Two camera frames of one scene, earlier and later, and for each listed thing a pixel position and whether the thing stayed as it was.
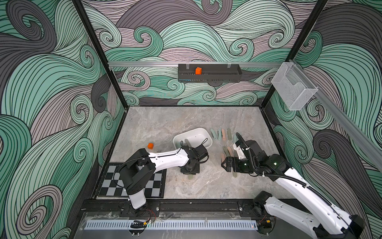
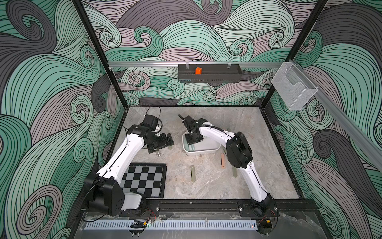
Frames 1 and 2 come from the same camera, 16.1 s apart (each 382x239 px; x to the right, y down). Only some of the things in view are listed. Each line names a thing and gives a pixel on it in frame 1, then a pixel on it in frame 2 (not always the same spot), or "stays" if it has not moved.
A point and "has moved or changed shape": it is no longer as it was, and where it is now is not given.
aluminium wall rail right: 360,139 stays
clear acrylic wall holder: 294,87 stays
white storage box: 195,137 has moved or changed shape
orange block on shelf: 198,70 stays
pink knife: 223,157 stays
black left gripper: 197,171 to 163,143
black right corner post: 303,36 stays
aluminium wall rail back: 192,63 stays
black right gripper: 236,167 to 191,140
